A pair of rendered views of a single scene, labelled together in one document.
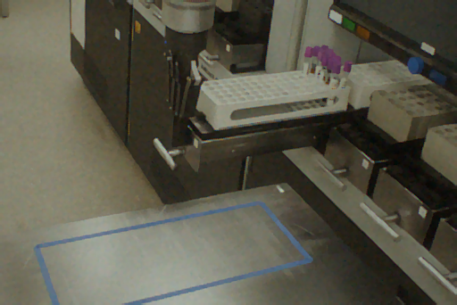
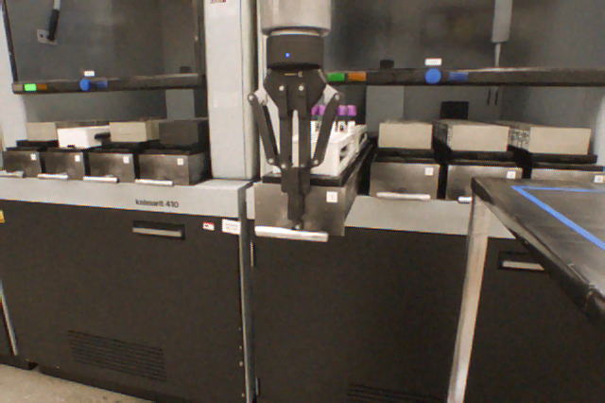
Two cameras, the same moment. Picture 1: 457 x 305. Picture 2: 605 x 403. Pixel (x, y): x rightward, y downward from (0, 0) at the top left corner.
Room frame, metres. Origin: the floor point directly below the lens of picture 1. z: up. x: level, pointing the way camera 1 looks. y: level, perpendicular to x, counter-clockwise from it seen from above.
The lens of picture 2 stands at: (0.74, 0.41, 0.91)
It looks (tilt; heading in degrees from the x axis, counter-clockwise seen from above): 14 degrees down; 311
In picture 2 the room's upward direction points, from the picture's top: straight up
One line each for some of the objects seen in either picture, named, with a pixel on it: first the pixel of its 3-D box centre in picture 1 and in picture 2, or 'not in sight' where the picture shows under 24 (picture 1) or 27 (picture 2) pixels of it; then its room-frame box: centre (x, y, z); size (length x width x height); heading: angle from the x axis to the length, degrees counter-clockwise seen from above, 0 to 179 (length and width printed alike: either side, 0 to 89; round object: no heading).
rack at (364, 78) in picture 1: (399, 83); (344, 138); (1.30, -0.43, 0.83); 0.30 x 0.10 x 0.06; 116
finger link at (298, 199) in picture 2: (178, 129); (298, 193); (1.06, 0.03, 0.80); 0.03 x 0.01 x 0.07; 116
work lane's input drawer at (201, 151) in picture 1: (326, 115); (333, 169); (1.22, -0.27, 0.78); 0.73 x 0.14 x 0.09; 116
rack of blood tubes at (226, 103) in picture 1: (272, 99); (321, 151); (1.16, -0.15, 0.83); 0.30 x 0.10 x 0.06; 116
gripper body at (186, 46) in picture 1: (185, 50); (295, 75); (1.07, 0.03, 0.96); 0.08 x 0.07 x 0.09; 26
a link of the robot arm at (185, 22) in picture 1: (187, 10); (295, 14); (1.07, 0.03, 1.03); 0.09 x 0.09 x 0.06
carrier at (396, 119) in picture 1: (392, 117); (404, 138); (1.09, -0.37, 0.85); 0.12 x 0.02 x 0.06; 27
